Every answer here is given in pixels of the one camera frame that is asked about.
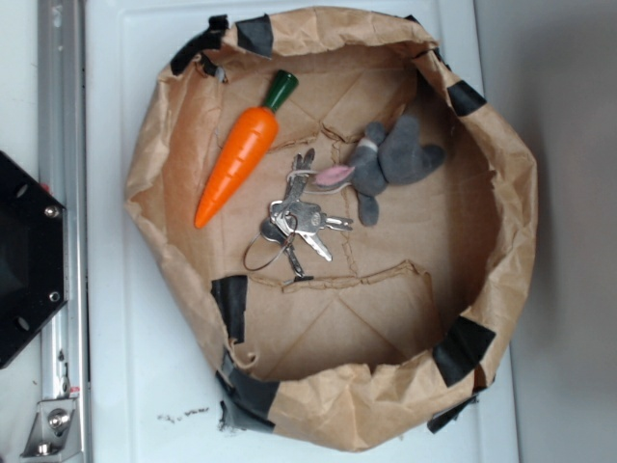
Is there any brown paper bag bin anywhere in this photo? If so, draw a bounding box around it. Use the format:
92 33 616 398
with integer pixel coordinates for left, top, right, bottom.
125 7 538 451

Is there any orange toy carrot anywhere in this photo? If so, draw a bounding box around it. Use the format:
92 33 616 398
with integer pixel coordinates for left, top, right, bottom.
194 69 299 229

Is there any silver key bunch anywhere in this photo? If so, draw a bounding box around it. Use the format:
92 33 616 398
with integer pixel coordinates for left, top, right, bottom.
243 149 353 285

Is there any aluminium rail frame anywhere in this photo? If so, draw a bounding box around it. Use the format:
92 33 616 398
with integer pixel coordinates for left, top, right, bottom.
37 1 93 462

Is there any metal corner bracket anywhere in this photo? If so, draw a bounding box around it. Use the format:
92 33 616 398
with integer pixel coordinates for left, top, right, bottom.
19 398 81 462

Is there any grey plush bunny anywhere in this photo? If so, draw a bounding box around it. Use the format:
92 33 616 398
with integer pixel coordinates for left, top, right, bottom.
314 115 446 227

